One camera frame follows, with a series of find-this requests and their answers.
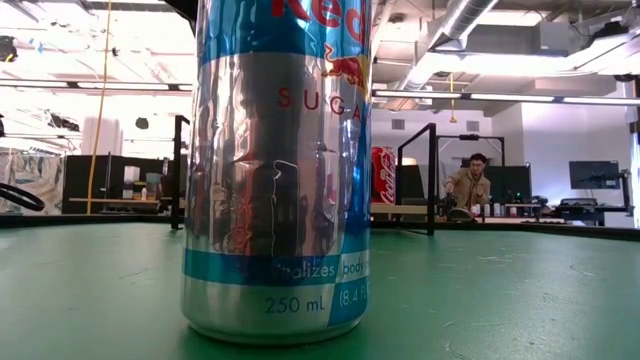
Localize blue silver Red Bull can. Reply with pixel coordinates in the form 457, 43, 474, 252
180, 0, 374, 347

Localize red Coca-Cola can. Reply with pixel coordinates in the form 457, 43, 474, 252
370, 145, 397, 206

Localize person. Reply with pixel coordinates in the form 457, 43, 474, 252
442, 152, 494, 222

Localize ceiling light bar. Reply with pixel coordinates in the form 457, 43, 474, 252
0, 78, 194, 94
372, 89, 640, 107

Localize green table mat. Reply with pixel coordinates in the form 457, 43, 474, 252
0, 222, 640, 360

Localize black office desk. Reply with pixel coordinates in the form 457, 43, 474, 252
529, 197, 634, 226

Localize floral patterned curtain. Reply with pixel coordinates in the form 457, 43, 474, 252
0, 148, 66, 216

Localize wooden shelf black metal frame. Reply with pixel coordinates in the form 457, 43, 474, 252
170, 114, 440, 237

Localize black metal background frame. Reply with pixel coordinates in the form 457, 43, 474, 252
437, 133, 506, 169

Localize silver ventilation duct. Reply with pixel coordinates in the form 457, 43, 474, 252
397, 0, 501, 96

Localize yellow cable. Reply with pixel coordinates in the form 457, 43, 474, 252
85, 0, 113, 216

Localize black cable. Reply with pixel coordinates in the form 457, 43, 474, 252
0, 181, 47, 213

